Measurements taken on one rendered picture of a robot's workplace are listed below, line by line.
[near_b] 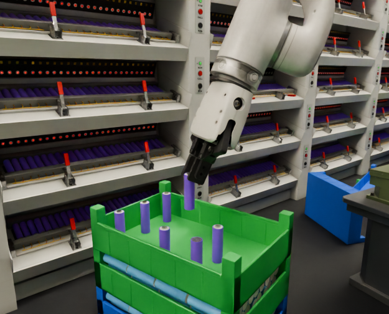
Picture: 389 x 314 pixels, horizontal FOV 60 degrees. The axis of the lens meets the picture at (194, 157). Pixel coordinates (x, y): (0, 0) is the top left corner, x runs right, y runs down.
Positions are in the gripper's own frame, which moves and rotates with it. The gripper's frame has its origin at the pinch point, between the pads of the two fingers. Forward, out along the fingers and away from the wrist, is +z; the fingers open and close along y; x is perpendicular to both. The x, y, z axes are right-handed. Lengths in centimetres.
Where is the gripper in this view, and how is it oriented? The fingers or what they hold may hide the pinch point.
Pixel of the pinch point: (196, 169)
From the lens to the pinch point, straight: 58.0
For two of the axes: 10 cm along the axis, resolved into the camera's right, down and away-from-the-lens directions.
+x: -8.4, -3.2, -4.5
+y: -3.9, -2.3, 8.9
